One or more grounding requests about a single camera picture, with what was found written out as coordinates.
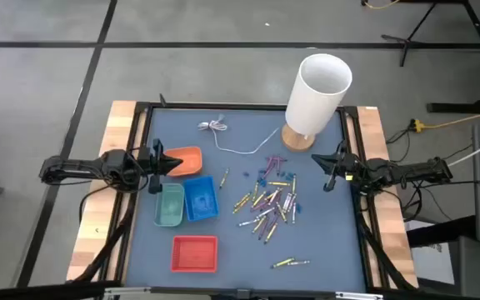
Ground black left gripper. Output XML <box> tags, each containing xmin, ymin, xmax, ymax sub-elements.
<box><xmin>139</xmin><ymin>139</ymin><xmax>183</xmax><ymax>195</ymax></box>

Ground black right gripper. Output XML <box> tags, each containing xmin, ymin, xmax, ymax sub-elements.
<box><xmin>311</xmin><ymin>140</ymin><xmax>364</xmax><ymax>193</ymax></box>

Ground orange plastic bin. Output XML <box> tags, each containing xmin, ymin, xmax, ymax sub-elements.
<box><xmin>162</xmin><ymin>146</ymin><xmax>203</xmax><ymax>178</ymax></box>

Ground green plastic bin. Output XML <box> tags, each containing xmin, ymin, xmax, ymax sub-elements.
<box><xmin>153</xmin><ymin>182</ymin><xmax>186</xmax><ymax>228</ymax></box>

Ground blue plastic basket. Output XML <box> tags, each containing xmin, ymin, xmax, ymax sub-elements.
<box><xmin>182</xmin><ymin>175</ymin><xmax>220</xmax><ymax>223</ymax></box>

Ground white-shade wooden-base table lamp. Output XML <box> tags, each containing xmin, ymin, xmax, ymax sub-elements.
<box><xmin>281</xmin><ymin>52</ymin><xmax>353</xmax><ymax>153</ymax></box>

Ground blue-grey table mat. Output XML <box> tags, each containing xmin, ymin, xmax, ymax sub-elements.
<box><xmin>125</xmin><ymin>107</ymin><xmax>368</xmax><ymax>293</ymax></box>

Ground red plastic basket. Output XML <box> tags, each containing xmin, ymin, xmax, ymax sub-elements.
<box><xmin>169</xmin><ymin>235</ymin><xmax>219</xmax><ymax>274</ymax></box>

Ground black T-shaped stand base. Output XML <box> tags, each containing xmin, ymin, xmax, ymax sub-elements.
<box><xmin>426</xmin><ymin>81</ymin><xmax>480</xmax><ymax>114</ymax></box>

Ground black tripod stand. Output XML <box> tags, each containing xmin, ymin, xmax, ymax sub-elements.
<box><xmin>380</xmin><ymin>0</ymin><xmax>480</xmax><ymax>68</ymax></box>

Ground white sheet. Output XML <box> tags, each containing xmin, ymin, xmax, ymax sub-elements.
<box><xmin>406</xmin><ymin>220</ymin><xmax>456</xmax><ymax>284</ymax></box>

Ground grey storage box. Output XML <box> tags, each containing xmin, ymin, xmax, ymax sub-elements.
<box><xmin>447</xmin><ymin>235</ymin><xmax>480</xmax><ymax>299</ymax></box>

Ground white lamp power cord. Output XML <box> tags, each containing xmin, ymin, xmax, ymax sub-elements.
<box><xmin>197</xmin><ymin>118</ymin><xmax>281</xmax><ymax>155</ymax></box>

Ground black floor cables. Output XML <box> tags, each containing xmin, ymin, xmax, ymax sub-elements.
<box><xmin>385</xmin><ymin>128</ymin><xmax>474</xmax><ymax>222</ymax></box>

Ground yellow extension cord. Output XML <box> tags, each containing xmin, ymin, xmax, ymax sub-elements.
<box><xmin>409</xmin><ymin>106</ymin><xmax>480</xmax><ymax>133</ymax></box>

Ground black left arm base cable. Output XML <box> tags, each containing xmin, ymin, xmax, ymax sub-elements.
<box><xmin>77</xmin><ymin>182</ymin><xmax>116</xmax><ymax>226</ymax></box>

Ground silver aluminium bracket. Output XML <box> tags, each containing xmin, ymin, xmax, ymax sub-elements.
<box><xmin>334</xmin><ymin>291</ymin><xmax>385</xmax><ymax>300</ymax></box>
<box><xmin>103</xmin><ymin>286</ymin><xmax>153</xmax><ymax>298</ymax></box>

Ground white cable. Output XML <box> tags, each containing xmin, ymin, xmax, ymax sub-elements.
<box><xmin>447</xmin><ymin>132</ymin><xmax>480</xmax><ymax>168</ymax></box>

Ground thin yellow floor cable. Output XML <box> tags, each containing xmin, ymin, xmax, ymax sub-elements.
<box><xmin>361</xmin><ymin>0</ymin><xmax>402</xmax><ymax>10</ymax></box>

